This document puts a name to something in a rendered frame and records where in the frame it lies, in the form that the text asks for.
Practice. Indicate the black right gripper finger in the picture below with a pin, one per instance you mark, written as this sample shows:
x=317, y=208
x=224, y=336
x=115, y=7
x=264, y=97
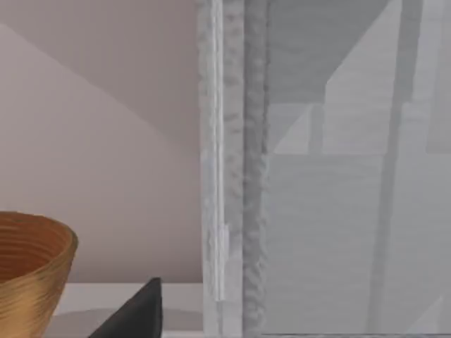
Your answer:
x=141, y=315

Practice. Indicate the woven tan basket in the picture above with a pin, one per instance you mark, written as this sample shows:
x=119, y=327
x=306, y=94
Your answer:
x=28, y=267

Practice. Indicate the grey cabinet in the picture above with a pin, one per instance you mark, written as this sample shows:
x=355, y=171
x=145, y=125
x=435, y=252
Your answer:
x=317, y=176

